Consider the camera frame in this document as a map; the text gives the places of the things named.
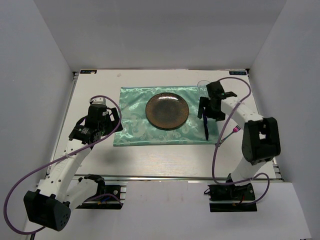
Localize clear drinking glass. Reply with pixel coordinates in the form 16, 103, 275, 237
197, 80, 211, 98

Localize purple handled knife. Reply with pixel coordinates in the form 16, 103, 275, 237
202, 114, 209, 141

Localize green satin placemat cloth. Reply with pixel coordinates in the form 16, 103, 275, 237
113, 86, 220, 147

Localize fork with pink neck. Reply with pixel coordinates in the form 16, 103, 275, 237
217, 125, 242, 147

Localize brown speckled ceramic plate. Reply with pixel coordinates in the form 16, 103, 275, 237
145, 92, 190, 131

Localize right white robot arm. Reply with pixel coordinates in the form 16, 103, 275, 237
197, 80, 281, 200

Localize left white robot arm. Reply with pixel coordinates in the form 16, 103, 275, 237
23, 103, 122, 232

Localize blue label sticker right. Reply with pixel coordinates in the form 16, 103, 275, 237
229, 71, 247, 76

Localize blue label sticker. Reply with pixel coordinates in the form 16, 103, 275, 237
79, 69, 97, 75
229, 71, 247, 76

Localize blue label sticker left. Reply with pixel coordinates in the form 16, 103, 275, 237
79, 69, 97, 75

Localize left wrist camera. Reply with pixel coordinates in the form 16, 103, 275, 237
89, 97, 107, 107

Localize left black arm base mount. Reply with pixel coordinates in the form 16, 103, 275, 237
77, 181, 127, 210

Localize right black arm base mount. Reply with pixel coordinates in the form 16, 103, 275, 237
203, 183, 257, 213

